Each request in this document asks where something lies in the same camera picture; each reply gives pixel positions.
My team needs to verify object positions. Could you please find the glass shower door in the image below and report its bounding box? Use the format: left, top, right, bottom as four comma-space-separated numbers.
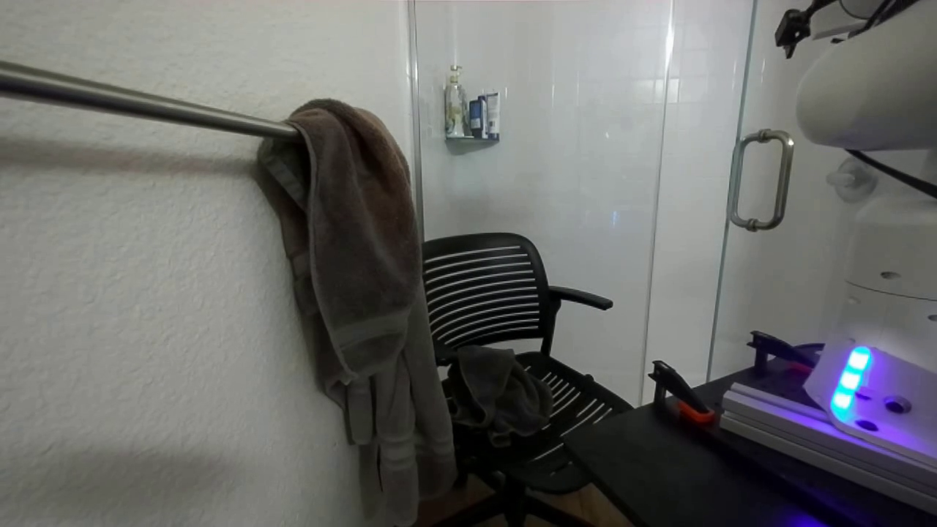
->
706, 0, 873, 383

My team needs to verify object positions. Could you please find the black slatted office chair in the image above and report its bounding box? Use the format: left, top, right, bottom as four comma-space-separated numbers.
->
418, 228, 639, 527

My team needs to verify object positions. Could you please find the brown hanging towel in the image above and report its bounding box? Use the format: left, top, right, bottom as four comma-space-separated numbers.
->
255, 97, 460, 527

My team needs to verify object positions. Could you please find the small shower shelf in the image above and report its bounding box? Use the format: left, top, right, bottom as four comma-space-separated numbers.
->
441, 133, 503, 157

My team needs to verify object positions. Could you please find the dark crumpled cloth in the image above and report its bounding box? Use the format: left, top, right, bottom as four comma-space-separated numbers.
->
441, 342, 557, 452

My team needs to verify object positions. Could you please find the white green bottle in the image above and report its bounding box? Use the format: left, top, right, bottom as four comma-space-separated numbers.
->
441, 61, 469, 141

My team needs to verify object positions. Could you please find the black orange clamp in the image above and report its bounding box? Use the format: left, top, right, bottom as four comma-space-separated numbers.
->
646, 357, 727, 433

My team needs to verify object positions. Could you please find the dark purple clamp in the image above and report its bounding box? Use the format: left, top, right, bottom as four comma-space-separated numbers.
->
743, 327, 828, 381

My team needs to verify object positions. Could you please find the device with blue light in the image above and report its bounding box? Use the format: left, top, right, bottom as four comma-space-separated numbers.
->
716, 381, 937, 518

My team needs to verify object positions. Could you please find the metal towel bar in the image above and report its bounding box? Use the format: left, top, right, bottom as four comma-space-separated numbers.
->
0, 59, 302, 141

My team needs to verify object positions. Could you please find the clear suction cup hook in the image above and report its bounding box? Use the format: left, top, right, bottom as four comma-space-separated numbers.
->
825, 153, 879, 206

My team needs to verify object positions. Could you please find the chrome door handle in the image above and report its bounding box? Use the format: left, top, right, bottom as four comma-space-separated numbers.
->
727, 125, 797, 235

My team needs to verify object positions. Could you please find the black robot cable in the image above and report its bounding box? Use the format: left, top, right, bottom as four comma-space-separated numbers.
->
774, 0, 937, 206

